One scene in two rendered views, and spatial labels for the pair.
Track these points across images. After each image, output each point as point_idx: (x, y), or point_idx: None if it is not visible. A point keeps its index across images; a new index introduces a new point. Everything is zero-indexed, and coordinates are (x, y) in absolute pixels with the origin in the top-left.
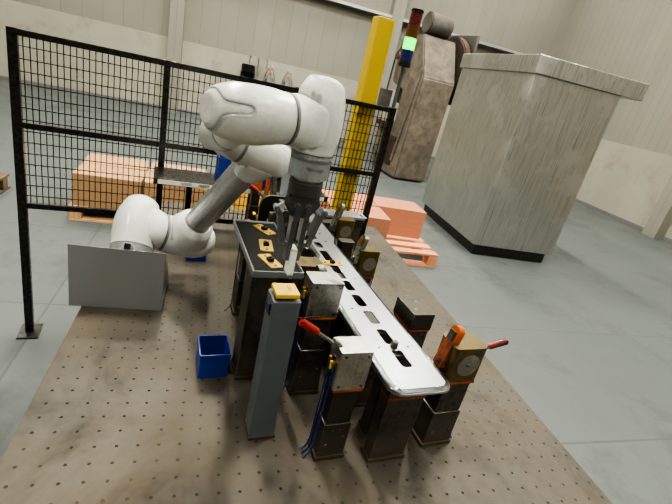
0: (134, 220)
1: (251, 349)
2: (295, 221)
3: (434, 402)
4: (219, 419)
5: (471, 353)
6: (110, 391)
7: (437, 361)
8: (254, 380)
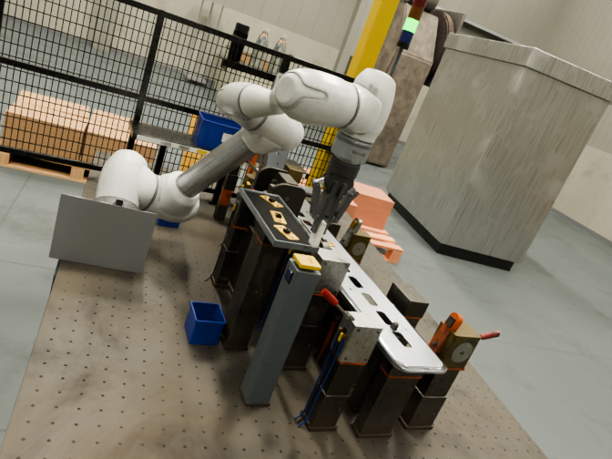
0: (125, 176)
1: (246, 320)
2: (331, 198)
3: (424, 386)
4: (215, 384)
5: (466, 341)
6: (107, 346)
7: (433, 346)
8: (260, 347)
